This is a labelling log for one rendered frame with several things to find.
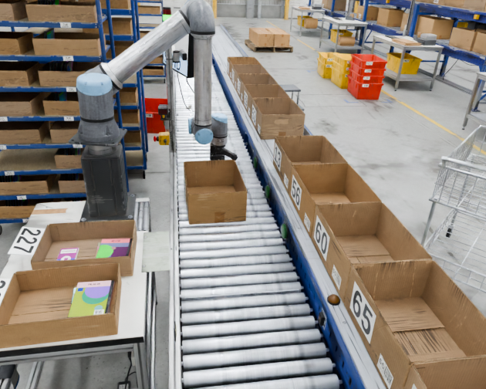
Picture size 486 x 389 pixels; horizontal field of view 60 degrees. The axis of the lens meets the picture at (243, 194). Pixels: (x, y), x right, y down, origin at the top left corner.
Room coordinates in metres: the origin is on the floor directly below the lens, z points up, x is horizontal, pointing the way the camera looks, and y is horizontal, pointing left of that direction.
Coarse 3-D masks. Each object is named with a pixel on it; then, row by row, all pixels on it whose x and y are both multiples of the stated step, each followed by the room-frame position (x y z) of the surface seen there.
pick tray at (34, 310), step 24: (96, 264) 1.30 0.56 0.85; (24, 288) 1.24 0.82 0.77; (48, 288) 1.26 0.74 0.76; (72, 288) 1.26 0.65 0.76; (120, 288) 1.27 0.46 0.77; (0, 312) 1.05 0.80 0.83; (24, 312) 1.13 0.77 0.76; (48, 312) 1.13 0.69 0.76; (0, 336) 0.97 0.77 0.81; (24, 336) 0.99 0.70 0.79; (48, 336) 1.00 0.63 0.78; (72, 336) 1.02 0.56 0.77; (96, 336) 1.04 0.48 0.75
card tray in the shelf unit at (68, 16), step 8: (32, 8) 2.78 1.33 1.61; (40, 8) 2.78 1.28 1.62; (48, 8) 2.79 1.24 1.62; (56, 8) 2.80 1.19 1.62; (64, 8) 2.81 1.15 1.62; (72, 8) 2.81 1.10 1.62; (80, 8) 2.82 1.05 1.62; (88, 8) 2.83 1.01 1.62; (32, 16) 2.78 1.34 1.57; (40, 16) 2.78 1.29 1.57; (48, 16) 2.79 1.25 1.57; (56, 16) 2.80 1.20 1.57; (64, 16) 2.81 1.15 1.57; (72, 16) 2.81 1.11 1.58; (80, 16) 2.82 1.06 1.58; (88, 16) 2.83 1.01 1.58; (96, 16) 2.90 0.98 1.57
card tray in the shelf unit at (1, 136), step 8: (0, 128) 3.00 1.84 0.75; (8, 128) 3.00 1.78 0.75; (16, 128) 3.02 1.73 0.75; (24, 128) 3.03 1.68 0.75; (32, 128) 3.02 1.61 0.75; (40, 128) 2.81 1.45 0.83; (48, 128) 3.00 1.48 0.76; (0, 136) 2.72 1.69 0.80; (8, 136) 2.73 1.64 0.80; (16, 136) 2.74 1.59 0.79; (24, 136) 2.75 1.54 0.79; (32, 136) 2.76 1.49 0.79; (40, 136) 2.78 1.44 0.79
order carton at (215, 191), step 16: (224, 160) 2.20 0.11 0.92; (192, 176) 2.16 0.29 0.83; (208, 176) 2.18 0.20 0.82; (224, 176) 2.20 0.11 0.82; (240, 176) 2.02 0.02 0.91; (192, 192) 2.09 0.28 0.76; (208, 192) 2.10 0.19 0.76; (224, 192) 1.81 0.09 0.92; (240, 192) 1.82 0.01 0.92; (192, 208) 1.78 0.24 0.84; (208, 208) 1.79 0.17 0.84; (224, 208) 1.81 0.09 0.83; (240, 208) 1.82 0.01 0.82; (192, 224) 1.78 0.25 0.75
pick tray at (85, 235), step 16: (64, 224) 1.58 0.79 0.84; (80, 224) 1.60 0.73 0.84; (96, 224) 1.61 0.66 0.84; (112, 224) 1.62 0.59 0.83; (128, 224) 1.63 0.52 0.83; (48, 240) 1.53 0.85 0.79; (64, 240) 1.58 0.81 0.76; (80, 240) 1.59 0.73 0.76; (96, 240) 1.59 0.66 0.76; (32, 256) 1.34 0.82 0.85; (48, 256) 1.45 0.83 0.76; (80, 256) 1.46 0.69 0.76; (128, 256) 1.36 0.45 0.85; (128, 272) 1.36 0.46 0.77
